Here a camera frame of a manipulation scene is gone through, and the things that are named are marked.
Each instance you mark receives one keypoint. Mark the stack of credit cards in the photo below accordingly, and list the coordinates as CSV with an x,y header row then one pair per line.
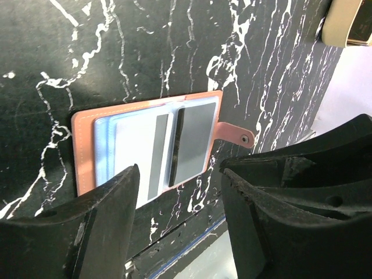
x,y
360,32

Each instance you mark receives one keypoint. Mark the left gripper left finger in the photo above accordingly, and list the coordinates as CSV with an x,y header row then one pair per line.
x,y
87,237

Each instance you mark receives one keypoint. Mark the beige oval tray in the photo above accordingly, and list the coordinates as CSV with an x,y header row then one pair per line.
x,y
338,22

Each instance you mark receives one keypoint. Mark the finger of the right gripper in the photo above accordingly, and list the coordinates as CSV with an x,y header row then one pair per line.
x,y
328,174

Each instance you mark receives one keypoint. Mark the black credit card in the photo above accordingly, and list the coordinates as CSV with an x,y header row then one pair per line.
x,y
192,138

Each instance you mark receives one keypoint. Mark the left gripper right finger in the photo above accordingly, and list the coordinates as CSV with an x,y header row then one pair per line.
x,y
272,239

